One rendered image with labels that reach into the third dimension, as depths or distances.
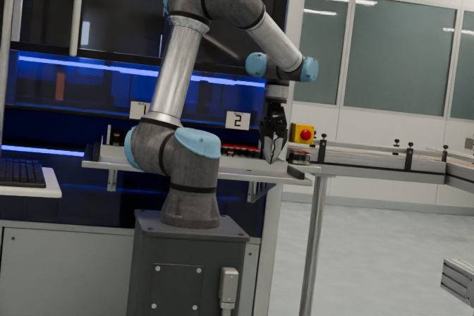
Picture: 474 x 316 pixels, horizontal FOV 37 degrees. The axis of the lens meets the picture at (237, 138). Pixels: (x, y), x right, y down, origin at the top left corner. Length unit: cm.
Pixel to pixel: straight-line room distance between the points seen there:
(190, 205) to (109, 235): 86
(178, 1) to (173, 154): 41
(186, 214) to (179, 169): 11
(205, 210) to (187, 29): 48
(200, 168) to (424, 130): 625
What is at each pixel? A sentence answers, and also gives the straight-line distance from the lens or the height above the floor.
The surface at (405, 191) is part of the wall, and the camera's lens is 784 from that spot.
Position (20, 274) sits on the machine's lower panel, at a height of 41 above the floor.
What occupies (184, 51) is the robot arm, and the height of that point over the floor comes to 122.
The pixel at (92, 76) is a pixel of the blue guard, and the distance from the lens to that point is 247.
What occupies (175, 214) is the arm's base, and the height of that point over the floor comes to 82.
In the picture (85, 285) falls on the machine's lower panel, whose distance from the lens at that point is 258.
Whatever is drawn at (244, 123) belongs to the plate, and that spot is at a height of 101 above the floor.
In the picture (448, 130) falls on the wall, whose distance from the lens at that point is 796.
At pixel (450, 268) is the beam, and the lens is 292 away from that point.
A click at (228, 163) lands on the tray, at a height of 89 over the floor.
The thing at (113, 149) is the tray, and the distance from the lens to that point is 222.
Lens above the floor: 114
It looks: 4 degrees down
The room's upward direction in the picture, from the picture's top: 6 degrees clockwise
